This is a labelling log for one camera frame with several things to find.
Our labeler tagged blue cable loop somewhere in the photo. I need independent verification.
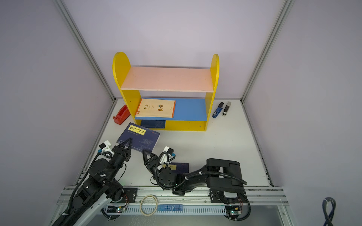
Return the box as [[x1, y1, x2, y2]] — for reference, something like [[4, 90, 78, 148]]
[[322, 197, 337, 226]]

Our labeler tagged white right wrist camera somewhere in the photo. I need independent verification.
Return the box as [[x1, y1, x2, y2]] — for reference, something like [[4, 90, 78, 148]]
[[159, 146, 176, 166]]

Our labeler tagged large dark blue book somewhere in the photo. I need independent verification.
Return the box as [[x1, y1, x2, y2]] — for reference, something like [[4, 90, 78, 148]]
[[168, 163, 189, 174]]

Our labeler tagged red-edged beige reading book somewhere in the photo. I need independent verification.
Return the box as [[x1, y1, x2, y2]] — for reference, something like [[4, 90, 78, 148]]
[[135, 98, 176, 118]]

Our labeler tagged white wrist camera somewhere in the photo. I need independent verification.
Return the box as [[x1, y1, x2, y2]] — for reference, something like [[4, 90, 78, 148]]
[[97, 140, 114, 155], [159, 146, 176, 166]]

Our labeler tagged grey black stapler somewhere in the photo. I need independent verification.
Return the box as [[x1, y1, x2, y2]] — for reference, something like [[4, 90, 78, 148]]
[[222, 101, 232, 116]]

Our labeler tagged yellow blue pink bookshelf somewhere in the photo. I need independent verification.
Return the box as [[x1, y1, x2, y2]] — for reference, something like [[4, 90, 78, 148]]
[[112, 52, 220, 131]]

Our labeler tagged black corrugated left cable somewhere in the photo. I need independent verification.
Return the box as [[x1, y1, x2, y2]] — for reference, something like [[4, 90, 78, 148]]
[[63, 151, 102, 215]]

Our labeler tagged red tape dispenser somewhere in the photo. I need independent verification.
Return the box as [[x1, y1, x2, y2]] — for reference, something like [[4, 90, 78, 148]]
[[113, 105, 131, 125]]

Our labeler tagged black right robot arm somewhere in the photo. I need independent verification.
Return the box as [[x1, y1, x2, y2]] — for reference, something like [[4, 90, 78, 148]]
[[142, 151, 247, 204]]

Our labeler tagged masking tape roll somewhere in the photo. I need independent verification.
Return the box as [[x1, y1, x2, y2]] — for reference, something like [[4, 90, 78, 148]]
[[139, 195, 158, 217]]

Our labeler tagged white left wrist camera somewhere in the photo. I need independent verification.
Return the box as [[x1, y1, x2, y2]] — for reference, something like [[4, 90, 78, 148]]
[[97, 140, 114, 155]]

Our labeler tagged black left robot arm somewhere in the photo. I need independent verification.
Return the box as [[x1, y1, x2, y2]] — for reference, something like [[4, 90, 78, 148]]
[[53, 138, 133, 226]]

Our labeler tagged blue label strip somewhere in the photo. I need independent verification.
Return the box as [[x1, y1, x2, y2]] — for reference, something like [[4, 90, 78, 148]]
[[157, 204, 183, 212]]

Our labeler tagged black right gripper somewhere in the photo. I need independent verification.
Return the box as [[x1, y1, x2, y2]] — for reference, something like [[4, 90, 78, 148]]
[[143, 149, 170, 190]]

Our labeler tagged small dark blue poetry book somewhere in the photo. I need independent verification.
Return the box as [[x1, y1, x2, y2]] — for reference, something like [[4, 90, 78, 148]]
[[117, 122, 160, 152]]

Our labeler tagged blue stapler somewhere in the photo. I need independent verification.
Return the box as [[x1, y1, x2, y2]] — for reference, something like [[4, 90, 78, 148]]
[[212, 102, 224, 118]]

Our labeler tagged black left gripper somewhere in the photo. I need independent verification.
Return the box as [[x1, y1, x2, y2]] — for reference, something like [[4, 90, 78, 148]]
[[106, 136, 132, 182]]

